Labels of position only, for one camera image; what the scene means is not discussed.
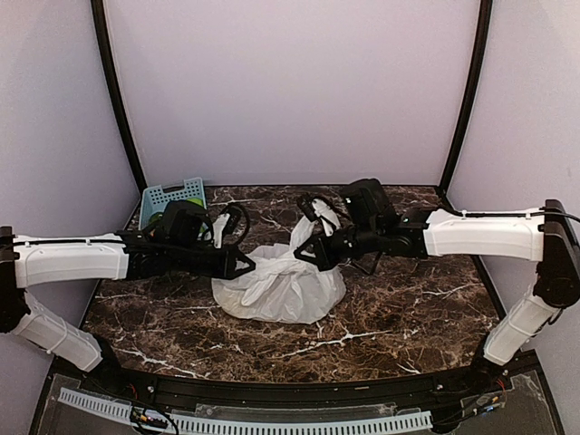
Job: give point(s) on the green round fruit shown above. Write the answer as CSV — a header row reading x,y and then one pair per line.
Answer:
x,y
197,201

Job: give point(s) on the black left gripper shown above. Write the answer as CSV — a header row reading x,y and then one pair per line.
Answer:
x,y
226,269

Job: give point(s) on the black corner post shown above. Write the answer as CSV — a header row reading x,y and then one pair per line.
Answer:
x,y
114,90
482,276

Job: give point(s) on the light blue plastic basket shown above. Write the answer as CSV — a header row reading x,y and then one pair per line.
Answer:
x,y
155,199

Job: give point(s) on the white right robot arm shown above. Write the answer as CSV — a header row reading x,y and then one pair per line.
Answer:
x,y
541,235

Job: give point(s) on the white plastic bag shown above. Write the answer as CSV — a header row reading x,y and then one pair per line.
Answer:
x,y
282,289

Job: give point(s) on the dark green fruit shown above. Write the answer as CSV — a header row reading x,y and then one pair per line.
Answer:
x,y
156,217

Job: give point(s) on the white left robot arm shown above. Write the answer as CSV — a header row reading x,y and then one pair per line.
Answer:
x,y
182,239

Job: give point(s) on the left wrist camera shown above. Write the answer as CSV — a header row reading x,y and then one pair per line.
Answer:
x,y
227,222

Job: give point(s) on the black right corner post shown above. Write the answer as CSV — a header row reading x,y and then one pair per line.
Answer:
x,y
482,276

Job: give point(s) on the grey slotted cable duct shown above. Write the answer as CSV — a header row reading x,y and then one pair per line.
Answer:
x,y
220,420

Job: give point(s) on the black front rail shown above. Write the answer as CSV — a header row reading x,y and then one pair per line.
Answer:
x,y
171,392

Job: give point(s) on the black left corner post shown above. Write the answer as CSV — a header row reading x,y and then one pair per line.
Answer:
x,y
114,90

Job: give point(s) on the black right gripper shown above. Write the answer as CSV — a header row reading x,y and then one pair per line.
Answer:
x,y
324,256

